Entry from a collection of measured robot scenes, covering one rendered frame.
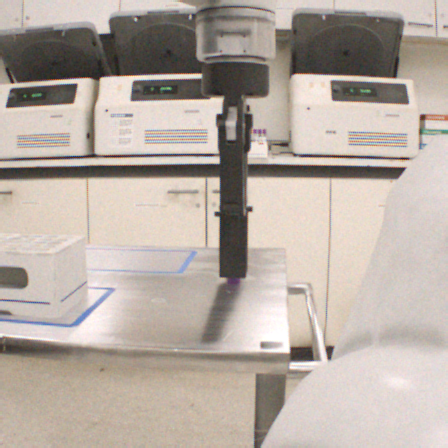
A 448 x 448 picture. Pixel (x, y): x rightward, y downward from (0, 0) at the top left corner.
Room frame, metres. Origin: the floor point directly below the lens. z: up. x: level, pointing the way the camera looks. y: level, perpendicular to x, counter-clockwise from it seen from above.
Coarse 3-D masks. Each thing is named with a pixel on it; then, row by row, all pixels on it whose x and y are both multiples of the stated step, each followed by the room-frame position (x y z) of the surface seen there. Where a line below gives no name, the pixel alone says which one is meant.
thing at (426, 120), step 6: (420, 114) 2.94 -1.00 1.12; (426, 114) 2.84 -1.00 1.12; (432, 114) 2.84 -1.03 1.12; (438, 114) 2.84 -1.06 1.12; (420, 120) 2.95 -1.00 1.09; (426, 120) 2.84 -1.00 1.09; (432, 120) 2.84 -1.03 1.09; (438, 120) 2.84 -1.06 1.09; (444, 120) 2.84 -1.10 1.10; (420, 126) 2.95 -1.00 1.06; (426, 126) 2.84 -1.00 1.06; (432, 126) 2.84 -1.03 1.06; (438, 126) 2.84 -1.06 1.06; (444, 126) 2.84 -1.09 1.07
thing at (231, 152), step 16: (224, 128) 0.61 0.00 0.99; (240, 128) 0.61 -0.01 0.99; (224, 144) 0.61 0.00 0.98; (240, 144) 0.61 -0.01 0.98; (224, 160) 0.62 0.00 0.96; (240, 160) 0.62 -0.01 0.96; (224, 176) 0.62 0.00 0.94; (240, 176) 0.62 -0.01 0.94; (224, 192) 0.62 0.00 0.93; (240, 192) 0.62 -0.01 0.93; (224, 208) 0.62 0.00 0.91; (240, 208) 0.62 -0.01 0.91
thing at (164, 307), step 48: (96, 288) 0.63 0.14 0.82; (144, 288) 0.64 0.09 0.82; (192, 288) 0.64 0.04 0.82; (240, 288) 0.64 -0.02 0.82; (288, 288) 0.81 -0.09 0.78; (0, 336) 0.46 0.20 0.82; (48, 336) 0.46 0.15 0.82; (96, 336) 0.47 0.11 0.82; (144, 336) 0.48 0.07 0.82; (192, 336) 0.48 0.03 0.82; (240, 336) 0.48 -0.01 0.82; (288, 336) 0.48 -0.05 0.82
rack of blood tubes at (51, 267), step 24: (0, 240) 0.58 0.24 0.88; (24, 240) 0.59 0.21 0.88; (48, 240) 0.60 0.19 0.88; (72, 240) 0.59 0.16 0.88; (0, 264) 0.52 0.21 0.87; (24, 264) 0.52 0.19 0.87; (48, 264) 0.52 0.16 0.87; (72, 264) 0.56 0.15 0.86; (0, 288) 0.52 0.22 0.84; (24, 288) 0.60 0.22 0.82; (48, 288) 0.52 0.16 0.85; (72, 288) 0.56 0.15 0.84; (24, 312) 0.52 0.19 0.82; (48, 312) 0.52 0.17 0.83
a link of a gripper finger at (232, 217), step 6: (228, 204) 0.62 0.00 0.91; (234, 204) 0.62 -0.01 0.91; (228, 210) 0.62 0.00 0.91; (234, 210) 0.62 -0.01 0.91; (228, 216) 0.64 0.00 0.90; (234, 216) 0.64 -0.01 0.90; (228, 222) 0.64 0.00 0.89; (234, 222) 0.64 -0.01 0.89; (228, 228) 0.64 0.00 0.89; (234, 228) 0.64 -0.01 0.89; (228, 234) 0.64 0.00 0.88; (234, 234) 0.64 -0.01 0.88; (228, 240) 0.64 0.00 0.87; (234, 240) 0.64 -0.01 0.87; (228, 246) 0.64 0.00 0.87; (234, 246) 0.64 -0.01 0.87
